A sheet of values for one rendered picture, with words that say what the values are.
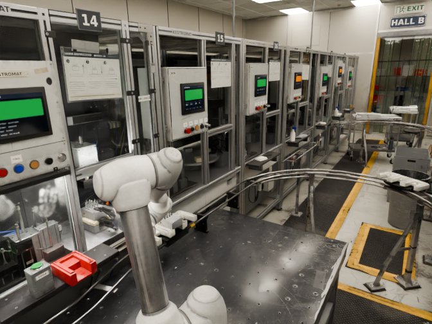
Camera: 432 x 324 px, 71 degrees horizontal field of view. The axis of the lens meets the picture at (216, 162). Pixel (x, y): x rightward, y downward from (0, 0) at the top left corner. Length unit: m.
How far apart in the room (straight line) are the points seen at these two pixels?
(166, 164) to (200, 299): 0.53
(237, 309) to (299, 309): 0.29
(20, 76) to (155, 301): 0.98
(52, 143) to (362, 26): 8.63
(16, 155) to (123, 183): 0.53
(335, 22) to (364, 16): 0.71
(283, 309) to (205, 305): 0.51
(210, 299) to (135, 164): 0.58
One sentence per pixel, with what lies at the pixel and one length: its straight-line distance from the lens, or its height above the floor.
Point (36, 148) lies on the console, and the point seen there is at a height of 1.48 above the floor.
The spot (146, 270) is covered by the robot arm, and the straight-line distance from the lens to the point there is 1.12.
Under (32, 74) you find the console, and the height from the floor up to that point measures 1.78.
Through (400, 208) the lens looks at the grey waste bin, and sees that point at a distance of 3.99.
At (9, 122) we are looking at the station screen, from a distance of 1.38.
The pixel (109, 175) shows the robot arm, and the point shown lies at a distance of 1.04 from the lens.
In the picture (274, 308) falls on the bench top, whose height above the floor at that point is 0.68.
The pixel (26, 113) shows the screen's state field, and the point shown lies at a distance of 1.40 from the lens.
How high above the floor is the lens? 1.78
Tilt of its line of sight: 17 degrees down
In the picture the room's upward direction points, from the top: 1 degrees counter-clockwise
